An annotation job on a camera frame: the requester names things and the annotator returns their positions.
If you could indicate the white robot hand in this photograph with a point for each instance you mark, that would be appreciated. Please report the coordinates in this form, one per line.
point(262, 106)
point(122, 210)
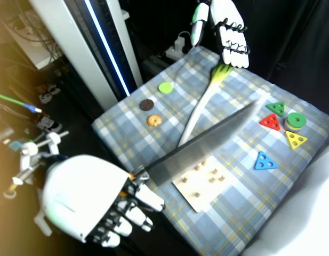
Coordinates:
point(79, 186)
point(228, 16)

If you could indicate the long green onion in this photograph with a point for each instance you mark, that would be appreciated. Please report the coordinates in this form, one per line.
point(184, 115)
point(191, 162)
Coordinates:
point(204, 104)

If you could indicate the wooden peg board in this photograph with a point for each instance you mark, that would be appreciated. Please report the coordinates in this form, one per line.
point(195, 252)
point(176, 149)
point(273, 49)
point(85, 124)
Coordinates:
point(199, 192)

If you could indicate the white power strip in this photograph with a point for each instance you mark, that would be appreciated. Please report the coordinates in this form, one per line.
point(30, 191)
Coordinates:
point(177, 49)

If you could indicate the green sandwich cookie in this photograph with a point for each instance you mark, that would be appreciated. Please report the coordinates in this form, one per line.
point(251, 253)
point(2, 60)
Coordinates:
point(165, 88)

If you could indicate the yellow butter cookie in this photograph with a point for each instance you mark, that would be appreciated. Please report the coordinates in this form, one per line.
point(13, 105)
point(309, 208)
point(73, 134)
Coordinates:
point(154, 121)

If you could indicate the green triangle block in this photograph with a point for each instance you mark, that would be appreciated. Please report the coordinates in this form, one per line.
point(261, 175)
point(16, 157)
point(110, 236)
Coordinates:
point(274, 107)

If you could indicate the brown sandwich cookie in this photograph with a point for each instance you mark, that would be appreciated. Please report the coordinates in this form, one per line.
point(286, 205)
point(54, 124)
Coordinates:
point(146, 104)

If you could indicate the red triangle block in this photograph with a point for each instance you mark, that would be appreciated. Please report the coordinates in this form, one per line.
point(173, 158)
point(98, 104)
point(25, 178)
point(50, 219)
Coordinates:
point(266, 124)

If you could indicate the yellow triangle block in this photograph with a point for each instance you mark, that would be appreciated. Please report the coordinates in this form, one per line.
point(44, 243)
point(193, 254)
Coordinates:
point(293, 145)

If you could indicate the white column with blue light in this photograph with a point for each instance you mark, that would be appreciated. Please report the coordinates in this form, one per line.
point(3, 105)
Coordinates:
point(73, 40)

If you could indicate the blue triangle block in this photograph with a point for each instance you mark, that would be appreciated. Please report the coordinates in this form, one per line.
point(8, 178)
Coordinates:
point(260, 166)

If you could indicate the blue plaid tablecloth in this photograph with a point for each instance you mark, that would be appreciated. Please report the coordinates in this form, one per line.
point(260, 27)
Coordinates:
point(247, 202)

